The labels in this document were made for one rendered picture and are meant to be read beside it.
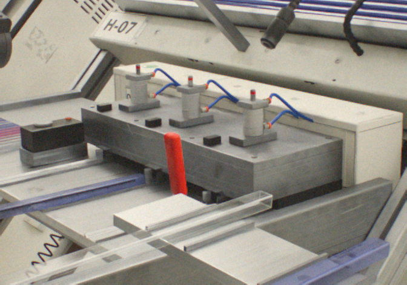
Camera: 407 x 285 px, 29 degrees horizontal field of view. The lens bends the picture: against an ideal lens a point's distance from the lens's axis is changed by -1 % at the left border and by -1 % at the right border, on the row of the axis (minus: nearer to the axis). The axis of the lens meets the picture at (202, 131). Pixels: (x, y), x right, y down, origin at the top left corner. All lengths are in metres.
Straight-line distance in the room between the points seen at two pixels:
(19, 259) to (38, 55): 1.87
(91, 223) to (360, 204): 0.29
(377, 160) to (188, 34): 0.46
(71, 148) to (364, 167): 0.38
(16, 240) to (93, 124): 3.03
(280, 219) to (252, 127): 0.12
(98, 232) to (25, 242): 3.20
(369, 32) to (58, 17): 1.38
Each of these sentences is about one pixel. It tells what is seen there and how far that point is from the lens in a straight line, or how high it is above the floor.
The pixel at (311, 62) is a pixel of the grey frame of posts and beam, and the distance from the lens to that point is 1.06.
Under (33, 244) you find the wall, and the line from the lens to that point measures 3.94.
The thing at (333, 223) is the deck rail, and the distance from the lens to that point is 0.85.
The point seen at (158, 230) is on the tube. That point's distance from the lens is 0.57.
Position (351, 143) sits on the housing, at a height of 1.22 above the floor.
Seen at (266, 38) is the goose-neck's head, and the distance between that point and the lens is 0.82.
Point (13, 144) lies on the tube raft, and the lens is 1.11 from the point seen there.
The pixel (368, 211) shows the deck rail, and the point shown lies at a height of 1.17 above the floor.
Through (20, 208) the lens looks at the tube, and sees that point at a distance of 0.86.
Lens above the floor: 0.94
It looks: 14 degrees up
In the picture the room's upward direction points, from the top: 33 degrees clockwise
